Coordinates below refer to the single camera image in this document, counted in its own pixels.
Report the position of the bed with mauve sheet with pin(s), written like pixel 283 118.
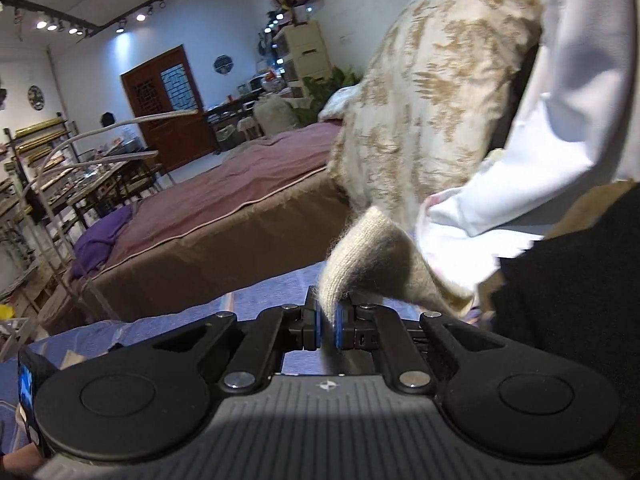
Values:
pixel 225 200

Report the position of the blue patterned blanket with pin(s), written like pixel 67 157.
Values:
pixel 270 290

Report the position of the round dark wall sign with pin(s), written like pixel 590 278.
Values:
pixel 223 63

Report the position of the white metal clothes rack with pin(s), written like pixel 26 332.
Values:
pixel 65 150

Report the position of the pale stuffed sack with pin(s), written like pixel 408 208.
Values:
pixel 275 115

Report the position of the beige drawer cabinet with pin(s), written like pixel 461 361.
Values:
pixel 310 57

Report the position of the round wall plate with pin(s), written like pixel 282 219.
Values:
pixel 35 97

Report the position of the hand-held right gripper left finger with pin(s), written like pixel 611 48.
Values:
pixel 314 329

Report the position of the purple cloth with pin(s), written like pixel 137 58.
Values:
pixel 100 242

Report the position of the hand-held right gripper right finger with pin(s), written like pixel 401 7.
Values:
pixel 341 329

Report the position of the person's left forearm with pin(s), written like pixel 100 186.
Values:
pixel 20 465

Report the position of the brown wooden door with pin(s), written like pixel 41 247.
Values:
pixel 165 110

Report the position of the green potted plant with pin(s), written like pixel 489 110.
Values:
pixel 330 85

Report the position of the cream fuzzy knit garment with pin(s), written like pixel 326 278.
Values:
pixel 372 255

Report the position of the metal storage shelf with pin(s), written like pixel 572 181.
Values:
pixel 30 170

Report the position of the white microwave oven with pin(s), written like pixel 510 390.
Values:
pixel 256 83

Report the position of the black cloth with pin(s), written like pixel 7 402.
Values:
pixel 570 320

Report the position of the ceiling track lights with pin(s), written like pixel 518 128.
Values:
pixel 100 20

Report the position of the floral cream pillow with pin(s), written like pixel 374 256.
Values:
pixel 430 95

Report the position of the white long-sleeve garment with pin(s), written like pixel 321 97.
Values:
pixel 565 135

